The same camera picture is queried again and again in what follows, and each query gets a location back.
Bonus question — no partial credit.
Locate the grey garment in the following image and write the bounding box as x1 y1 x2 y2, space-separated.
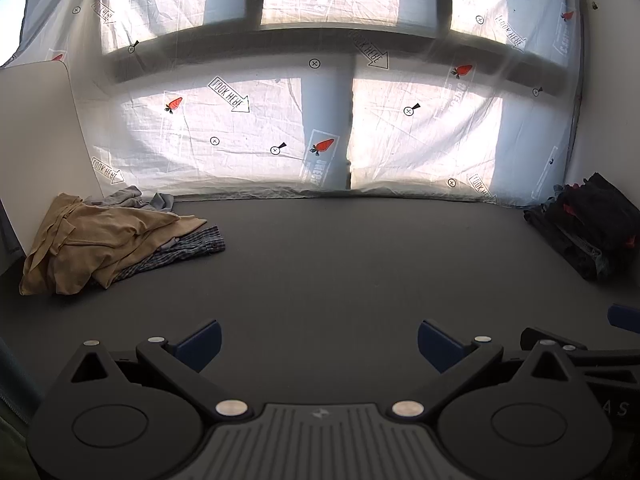
82 185 176 213

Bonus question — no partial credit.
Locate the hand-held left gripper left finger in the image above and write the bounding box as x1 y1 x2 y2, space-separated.
70 319 253 418

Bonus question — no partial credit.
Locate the plaid button shirt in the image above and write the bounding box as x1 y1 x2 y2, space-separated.
87 225 226 288

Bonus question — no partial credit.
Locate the white panel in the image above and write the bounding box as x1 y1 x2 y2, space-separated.
0 60 103 261

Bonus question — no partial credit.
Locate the pile of dark clothes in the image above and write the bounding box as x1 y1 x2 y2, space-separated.
523 172 640 282

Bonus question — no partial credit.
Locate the white printed curtain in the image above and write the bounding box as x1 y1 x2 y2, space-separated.
0 0 586 208

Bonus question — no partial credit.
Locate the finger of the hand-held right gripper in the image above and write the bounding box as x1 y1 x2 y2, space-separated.
607 304 640 333
520 327 588 353

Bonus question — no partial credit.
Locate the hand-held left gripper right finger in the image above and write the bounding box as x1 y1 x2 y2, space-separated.
386 319 576 418

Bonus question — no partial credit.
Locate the tan long-sleeve shirt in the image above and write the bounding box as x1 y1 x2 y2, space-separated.
19 192 208 297

